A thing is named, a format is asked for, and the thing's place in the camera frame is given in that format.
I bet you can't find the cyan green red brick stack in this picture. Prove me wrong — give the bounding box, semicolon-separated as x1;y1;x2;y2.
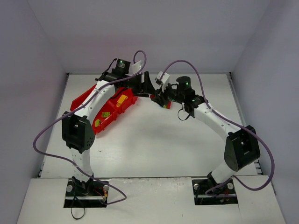
161;102;171;109

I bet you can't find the pale yellow lego brick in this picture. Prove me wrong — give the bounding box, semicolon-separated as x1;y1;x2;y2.
117;94;128;105

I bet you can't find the green curved lego piece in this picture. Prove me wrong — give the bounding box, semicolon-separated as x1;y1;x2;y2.
94;119;101;127

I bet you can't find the lime green lego brick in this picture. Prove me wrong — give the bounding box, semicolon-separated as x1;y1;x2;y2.
101;112;110;118

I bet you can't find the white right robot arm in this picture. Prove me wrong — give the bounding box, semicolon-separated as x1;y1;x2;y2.
152;73;260;186

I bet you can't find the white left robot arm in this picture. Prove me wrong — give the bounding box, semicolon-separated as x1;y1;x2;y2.
62;59;155;189

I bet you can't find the red divided plastic bin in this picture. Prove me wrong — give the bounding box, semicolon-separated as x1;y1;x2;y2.
62;81;137;139

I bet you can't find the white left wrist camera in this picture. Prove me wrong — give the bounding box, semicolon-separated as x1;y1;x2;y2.
131;60;144;75

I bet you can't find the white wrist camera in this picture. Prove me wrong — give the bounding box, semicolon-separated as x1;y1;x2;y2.
155;71;170;92
131;60;144;75

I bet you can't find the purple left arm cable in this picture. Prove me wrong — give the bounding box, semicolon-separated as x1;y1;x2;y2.
32;50;148;206

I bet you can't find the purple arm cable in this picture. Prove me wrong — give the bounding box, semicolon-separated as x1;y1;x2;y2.
161;60;275;196
32;50;148;206

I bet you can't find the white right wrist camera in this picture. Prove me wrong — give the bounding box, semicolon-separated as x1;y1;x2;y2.
155;71;170;92

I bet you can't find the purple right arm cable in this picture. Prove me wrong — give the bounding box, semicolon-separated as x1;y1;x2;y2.
161;60;275;196

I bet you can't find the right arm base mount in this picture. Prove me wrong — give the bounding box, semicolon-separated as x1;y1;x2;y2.
192;178;238;206

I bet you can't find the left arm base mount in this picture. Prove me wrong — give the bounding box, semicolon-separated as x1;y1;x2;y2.
64;179;109;208

